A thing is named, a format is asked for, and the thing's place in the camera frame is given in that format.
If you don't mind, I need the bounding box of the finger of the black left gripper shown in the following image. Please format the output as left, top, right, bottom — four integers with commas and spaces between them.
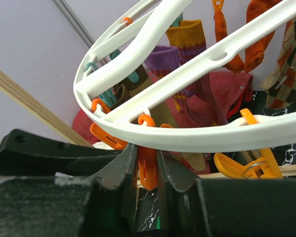
0, 129, 121, 176

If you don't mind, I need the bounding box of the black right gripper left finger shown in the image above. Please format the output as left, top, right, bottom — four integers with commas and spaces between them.
0, 145, 137, 237

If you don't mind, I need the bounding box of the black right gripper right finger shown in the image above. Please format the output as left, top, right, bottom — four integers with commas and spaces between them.
156, 151, 296, 237

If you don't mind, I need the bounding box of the orange gripped clothes peg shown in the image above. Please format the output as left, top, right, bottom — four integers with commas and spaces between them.
137, 146, 157, 191

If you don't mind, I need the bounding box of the yellow orange clothes peg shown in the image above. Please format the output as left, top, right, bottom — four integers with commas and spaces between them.
213, 108, 284, 180

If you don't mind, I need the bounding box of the white round clip hanger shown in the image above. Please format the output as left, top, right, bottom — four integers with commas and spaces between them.
73, 0, 296, 153

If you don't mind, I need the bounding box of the white crumpled cloth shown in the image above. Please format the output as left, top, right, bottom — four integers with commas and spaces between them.
92, 141, 113, 150

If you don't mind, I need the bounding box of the purple hanging sock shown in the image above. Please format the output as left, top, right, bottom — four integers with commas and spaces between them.
145, 45, 228, 127

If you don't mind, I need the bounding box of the teal clothes peg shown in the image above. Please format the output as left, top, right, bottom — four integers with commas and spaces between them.
86, 62, 117, 107

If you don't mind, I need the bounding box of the red patterned pillow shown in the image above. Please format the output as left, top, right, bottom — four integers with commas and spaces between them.
71, 70, 254, 173

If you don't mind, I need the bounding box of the olive brown hanging sock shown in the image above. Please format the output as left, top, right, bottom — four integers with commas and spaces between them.
106, 73, 206, 171

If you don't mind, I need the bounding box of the argyle brown hanging sock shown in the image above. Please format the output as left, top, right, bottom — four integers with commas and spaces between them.
260, 17, 296, 110

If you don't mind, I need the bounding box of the orange hanging sock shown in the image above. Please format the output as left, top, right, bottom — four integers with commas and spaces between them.
212, 0, 280, 73

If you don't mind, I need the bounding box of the maroon mustard hanging sock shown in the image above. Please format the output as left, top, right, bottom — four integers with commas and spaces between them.
166, 19, 207, 65

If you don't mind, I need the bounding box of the wooden drying rack frame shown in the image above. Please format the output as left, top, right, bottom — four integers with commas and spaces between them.
0, 70, 296, 179

